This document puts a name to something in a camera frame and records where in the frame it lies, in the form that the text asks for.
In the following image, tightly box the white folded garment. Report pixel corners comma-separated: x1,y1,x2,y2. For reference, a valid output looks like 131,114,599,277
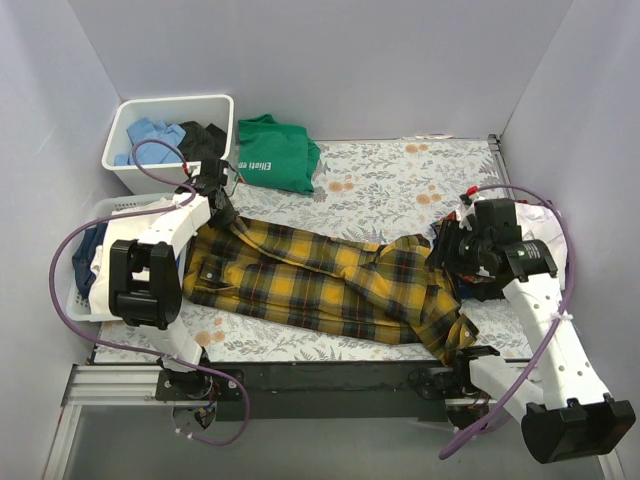
88,195,171,321

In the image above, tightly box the white folded shirt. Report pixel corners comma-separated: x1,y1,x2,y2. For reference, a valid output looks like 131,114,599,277
515,202,568,267

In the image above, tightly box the green printed shirt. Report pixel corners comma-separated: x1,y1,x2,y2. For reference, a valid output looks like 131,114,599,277
238,114,320,195

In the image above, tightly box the navy blue garment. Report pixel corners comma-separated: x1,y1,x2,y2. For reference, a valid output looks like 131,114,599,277
72,223,108,300

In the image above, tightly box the light blue shirt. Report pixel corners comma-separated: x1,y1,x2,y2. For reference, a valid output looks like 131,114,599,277
127,117,186,166

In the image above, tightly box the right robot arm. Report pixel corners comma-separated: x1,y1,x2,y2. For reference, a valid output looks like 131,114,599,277
432,196,636,464

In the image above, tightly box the yellow plaid long sleeve shirt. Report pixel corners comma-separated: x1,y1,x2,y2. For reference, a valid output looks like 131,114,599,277
183,216,479,365

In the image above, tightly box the white laundry basket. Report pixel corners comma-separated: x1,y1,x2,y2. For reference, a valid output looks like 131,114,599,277
66,193,173,322

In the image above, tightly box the black garment in bin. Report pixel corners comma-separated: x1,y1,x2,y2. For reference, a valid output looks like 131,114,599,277
178,121,227,162

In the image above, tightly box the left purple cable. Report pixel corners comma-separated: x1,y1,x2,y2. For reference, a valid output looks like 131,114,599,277
48,139,252,447

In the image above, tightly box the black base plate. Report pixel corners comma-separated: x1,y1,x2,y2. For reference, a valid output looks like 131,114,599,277
155,360,495,427

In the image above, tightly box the floral tablecloth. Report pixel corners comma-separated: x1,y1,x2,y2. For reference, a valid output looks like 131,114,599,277
94,138,559,364

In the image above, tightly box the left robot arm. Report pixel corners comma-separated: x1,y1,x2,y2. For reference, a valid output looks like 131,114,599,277
108,160,237,400

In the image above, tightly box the aluminium frame rail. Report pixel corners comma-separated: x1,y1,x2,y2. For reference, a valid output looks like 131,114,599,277
42,362,626,480

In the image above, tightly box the white plastic bin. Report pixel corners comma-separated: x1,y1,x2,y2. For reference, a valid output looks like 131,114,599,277
101,93,236,196

